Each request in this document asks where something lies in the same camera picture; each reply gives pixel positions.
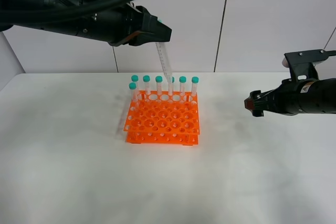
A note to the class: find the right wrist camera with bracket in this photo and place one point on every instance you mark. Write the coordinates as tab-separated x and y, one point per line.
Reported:
301	63

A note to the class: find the test tube with teal cap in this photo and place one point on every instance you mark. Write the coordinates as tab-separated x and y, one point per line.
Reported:
164	60

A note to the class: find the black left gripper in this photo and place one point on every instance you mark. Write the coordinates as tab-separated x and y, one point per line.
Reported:
124	25

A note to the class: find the orange test tube rack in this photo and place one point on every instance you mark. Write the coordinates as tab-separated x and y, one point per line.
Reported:
163	119

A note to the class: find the back row tube far right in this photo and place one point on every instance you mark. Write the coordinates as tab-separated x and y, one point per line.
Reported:
195	81

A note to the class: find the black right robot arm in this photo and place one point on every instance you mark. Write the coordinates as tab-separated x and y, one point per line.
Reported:
309	96

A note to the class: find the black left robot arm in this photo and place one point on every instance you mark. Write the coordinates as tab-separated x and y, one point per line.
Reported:
51	15

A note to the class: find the second row tube far left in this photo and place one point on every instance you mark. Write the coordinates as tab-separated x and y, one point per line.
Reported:
134	94

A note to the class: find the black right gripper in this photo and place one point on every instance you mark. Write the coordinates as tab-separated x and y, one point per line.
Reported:
282	100

